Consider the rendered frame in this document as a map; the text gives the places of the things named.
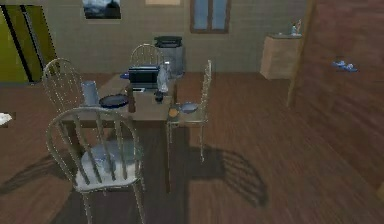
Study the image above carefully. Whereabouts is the grey bowl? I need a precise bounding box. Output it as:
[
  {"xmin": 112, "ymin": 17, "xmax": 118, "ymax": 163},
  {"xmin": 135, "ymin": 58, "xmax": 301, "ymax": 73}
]
[{"xmin": 180, "ymin": 101, "xmax": 199, "ymax": 114}]

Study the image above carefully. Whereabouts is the pale spindle-back chair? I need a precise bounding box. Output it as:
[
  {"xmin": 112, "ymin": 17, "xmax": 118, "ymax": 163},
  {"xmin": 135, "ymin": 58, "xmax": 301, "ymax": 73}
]
[
  {"xmin": 129, "ymin": 43, "xmax": 163, "ymax": 68},
  {"xmin": 42, "ymin": 58, "xmax": 84, "ymax": 113},
  {"xmin": 165, "ymin": 59, "xmax": 213, "ymax": 164},
  {"xmin": 45, "ymin": 106, "xmax": 147, "ymax": 224}
]

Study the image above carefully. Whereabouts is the brown wooden dining table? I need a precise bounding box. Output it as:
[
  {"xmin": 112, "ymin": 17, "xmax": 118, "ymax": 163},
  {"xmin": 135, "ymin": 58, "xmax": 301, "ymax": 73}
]
[{"xmin": 61, "ymin": 72, "xmax": 179, "ymax": 194}]

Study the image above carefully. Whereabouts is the clear glass bottle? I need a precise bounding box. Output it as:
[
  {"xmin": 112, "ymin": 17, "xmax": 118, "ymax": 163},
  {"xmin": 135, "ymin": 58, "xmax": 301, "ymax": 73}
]
[{"xmin": 156, "ymin": 63, "xmax": 170, "ymax": 94}]

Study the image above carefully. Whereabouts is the black toaster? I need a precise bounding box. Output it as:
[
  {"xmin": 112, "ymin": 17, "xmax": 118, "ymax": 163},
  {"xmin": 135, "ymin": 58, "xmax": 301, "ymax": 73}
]
[{"xmin": 128, "ymin": 64, "xmax": 161, "ymax": 90}]

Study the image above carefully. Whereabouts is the grey bin with black lid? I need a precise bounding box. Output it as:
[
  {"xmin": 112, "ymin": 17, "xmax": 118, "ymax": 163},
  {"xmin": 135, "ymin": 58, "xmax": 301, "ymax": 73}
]
[{"xmin": 153, "ymin": 35, "xmax": 185, "ymax": 78}]

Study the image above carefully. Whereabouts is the dark blue plate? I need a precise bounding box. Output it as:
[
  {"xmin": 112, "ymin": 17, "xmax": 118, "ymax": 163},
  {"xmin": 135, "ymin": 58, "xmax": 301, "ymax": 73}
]
[{"xmin": 98, "ymin": 93, "xmax": 130, "ymax": 109}]

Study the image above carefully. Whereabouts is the brown framed window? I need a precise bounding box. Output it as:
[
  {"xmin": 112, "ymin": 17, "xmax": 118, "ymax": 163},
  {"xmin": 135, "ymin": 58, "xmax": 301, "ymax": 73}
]
[{"xmin": 190, "ymin": 0, "xmax": 232, "ymax": 34}]

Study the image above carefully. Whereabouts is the pale blue vessel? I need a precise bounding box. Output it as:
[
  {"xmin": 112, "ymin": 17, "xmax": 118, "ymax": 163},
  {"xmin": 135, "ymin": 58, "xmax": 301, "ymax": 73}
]
[{"xmin": 89, "ymin": 143, "xmax": 118, "ymax": 174}]

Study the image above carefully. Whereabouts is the tan wooden cupboard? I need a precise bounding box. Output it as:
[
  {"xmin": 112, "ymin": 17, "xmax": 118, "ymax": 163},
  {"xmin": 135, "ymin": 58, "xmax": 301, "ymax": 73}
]
[{"xmin": 259, "ymin": 33, "xmax": 304, "ymax": 81}]

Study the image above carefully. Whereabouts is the beige framed picture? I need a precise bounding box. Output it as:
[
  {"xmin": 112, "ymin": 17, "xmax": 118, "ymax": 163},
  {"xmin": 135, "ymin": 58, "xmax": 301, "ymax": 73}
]
[{"xmin": 144, "ymin": 0, "xmax": 182, "ymax": 7}]

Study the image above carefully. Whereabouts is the dark framed picture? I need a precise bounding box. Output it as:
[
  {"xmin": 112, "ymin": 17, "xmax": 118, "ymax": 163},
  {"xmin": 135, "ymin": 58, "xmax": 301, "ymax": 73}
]
[{"xmin": 82, "ymin": 0, "xmax": 122, "ymax": 20}]

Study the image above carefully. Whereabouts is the yellow-green fridge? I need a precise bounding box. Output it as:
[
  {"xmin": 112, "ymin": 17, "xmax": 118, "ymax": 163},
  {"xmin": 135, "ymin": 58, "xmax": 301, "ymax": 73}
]
[{"xmin": 0, "ymin": 4, "xmax": 58, "ymax": 84}]

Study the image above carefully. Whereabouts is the white cloth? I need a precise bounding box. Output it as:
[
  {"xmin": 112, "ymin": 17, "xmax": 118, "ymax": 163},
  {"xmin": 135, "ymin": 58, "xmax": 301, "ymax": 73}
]
[{"xmin": 0, "ymin": 112, "xmax": 14, "ymax": 127}]

